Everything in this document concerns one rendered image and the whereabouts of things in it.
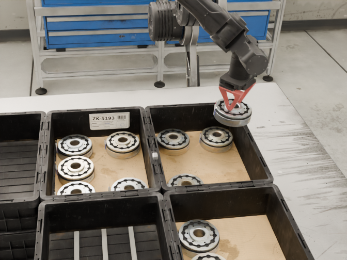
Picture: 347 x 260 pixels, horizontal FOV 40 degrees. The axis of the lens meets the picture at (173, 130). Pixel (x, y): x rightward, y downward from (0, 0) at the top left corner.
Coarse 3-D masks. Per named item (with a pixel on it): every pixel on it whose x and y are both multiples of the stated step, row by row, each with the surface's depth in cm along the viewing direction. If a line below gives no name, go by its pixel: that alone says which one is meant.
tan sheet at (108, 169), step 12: (96, 144) 152; (96, 156) 147; (108, 156) 147; (96, 168) 142; (108, 168) 143; (120, 168) 143; (132, 168) 143; (144, 168) 143; (96, 180) 138; (108, 180) 138; (144, 180) 139
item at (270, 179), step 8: (176, 104) 155; (184, 104) 155; (192, 104) 155; (200, 104) 155; (208, 104) 155; (152, 128) 143; (248, 128) 145; (152, 136) 140; (248, 136) 142; (152, 144) 137; (256, 144) 139; (256, 152) 136; (160, 160) 131; (264, 160) 133; (160, 168) 130; (264, 168) 130; (160, 176) 125; (272, 176) 128; (200, 184) 124; (208, 184) 124; (216, 184) 124; (224, 184) 124; (232, 184) 124; (240, 184) 124; (248, 184) 125
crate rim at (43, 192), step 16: (48, 112) 147; (64, 112) 148; (80, 112) 149; (144, 112) 150; (48, 128) 143; (144, 128) 143; (48, 144) 134; (48, 160) 129; (96, 192) 119; (112, 192) 120; (128, 192) 120; (160, 192) 123
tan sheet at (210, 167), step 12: (192, 132) 160; (192, 144) 154; (168, 156) 149; (180, 156) 149; (192, 156) 149; (204, 156) 149; (216, 156) 150; (228, 156) 150; (168, 168) 144; (180, 168) 144; (192, 168) 144; (204, 168) 145; (216, 168) 145; (228, 168) 145; (240, 168) 146; (168, 180) 140; (204, 180) 140; (216, 180) 141; (228, 180) 141; (240, 180) 141
